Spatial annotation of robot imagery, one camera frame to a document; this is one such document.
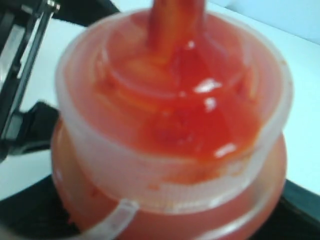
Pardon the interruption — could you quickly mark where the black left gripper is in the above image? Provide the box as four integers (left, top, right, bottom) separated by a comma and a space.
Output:
0, 101, 59, 162

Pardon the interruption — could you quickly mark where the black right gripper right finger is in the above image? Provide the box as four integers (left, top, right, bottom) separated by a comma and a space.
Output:
257, 180, 320, 240

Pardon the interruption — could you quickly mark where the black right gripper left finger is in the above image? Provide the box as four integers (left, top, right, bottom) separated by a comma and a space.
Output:
0, 175, 80, 240

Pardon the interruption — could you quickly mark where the red sauce squeeze bottle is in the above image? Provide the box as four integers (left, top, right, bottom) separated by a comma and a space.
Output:
51, 0, 293, 240

